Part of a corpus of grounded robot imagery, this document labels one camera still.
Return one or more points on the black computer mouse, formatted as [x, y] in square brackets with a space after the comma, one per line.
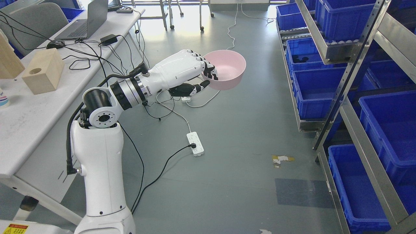
[58, 44]

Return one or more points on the white power strip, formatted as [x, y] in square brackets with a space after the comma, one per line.
[193, 138]

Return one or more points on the white desk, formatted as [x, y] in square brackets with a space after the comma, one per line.
[33, 127]

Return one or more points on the grey laptop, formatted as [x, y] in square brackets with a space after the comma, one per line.
[84, 28]

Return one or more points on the grey office chair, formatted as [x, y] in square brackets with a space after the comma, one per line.
[29, 27]

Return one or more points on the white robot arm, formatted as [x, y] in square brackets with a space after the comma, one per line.
[97, 142]

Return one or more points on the pink bowl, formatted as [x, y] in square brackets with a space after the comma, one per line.
[230, 67]

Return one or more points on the steel rack with crates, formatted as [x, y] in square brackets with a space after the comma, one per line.
[350, 65]

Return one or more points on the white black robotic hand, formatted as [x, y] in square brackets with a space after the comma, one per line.
[173, 72]

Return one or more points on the wooden block with hole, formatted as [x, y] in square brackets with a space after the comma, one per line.
[44, 71]

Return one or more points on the black power adapter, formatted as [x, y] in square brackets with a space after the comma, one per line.
[108, 40]

